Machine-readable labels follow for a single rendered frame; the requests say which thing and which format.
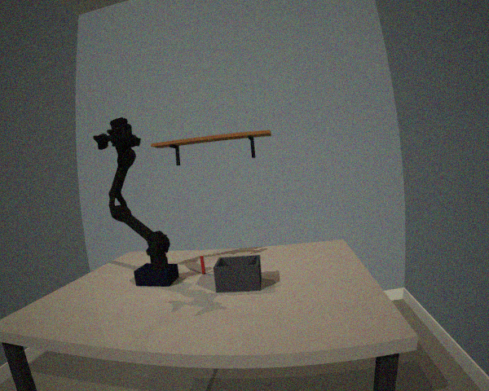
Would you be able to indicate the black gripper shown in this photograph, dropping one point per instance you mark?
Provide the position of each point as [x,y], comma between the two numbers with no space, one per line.
[120,136]

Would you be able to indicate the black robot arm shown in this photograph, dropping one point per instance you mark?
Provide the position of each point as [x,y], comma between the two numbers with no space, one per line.
[157,241]

